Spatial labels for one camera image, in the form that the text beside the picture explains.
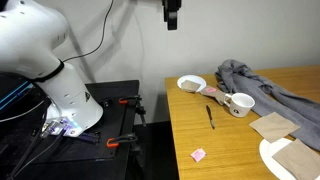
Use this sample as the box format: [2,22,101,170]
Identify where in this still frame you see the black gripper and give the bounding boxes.
[162,0,183,31]

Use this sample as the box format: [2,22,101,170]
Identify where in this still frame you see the white cup with handle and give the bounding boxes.
[224,92,256,119]

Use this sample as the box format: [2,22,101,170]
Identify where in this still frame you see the white bowl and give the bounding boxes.
[176,74,208,94]

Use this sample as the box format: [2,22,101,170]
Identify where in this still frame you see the small brown napkin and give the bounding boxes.
[180,79,202,93]

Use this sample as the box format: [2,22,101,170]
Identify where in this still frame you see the beige cloth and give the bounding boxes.
[199,85,233,106]

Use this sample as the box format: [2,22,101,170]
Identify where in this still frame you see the orange black clamp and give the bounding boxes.
[118,95,148,128]
[106,132,139,149]

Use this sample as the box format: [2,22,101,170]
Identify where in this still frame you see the black robot stand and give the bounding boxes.
[0,79,148,180]

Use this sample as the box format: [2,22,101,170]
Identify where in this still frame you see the black pen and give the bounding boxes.
[205,104,216,130]

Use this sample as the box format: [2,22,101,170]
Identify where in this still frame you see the grey cloth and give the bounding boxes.
[214,59,320,152]

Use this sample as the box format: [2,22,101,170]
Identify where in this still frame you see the brown square napkin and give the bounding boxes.
[248,111,301,144]

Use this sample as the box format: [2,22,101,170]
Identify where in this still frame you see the large white plate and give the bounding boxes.
[258,137,320,180]

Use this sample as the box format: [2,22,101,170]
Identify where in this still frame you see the black box with blue stripes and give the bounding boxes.
[0,72,52,125]

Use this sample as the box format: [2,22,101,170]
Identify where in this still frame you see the thin black wall cable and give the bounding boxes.
[62,0,115,64]

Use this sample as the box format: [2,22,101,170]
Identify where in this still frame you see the black base cables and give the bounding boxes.
[5,111,68,180]

